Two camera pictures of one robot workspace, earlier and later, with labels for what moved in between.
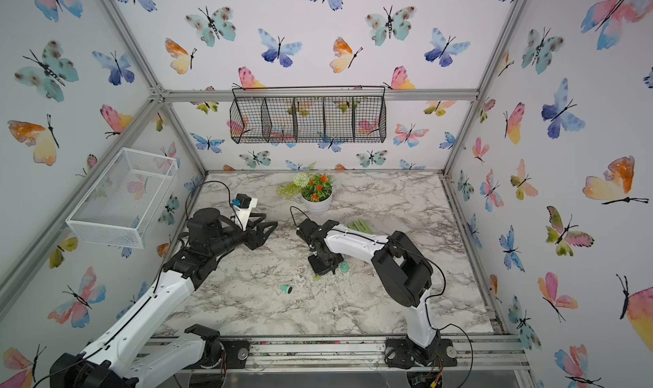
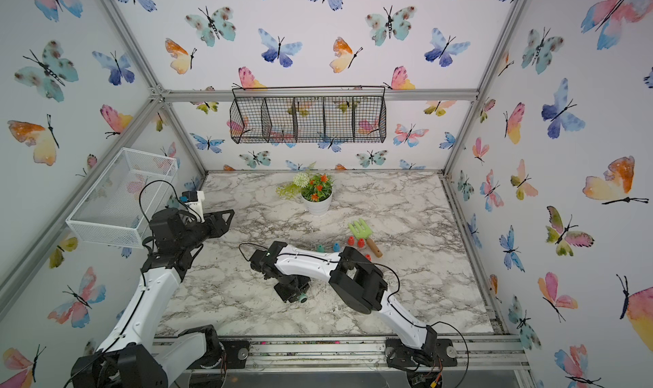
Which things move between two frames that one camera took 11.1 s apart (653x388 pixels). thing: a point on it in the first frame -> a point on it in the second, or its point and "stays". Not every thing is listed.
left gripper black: x=257 y=238 -> x=216 y=224
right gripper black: x=334 y=263 -> x=286 y=298
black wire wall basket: x=349 y=114 stays
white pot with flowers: x=315 y=191 stays
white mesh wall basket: x=122 y=202 stays
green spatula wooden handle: x=360 y=225 stays
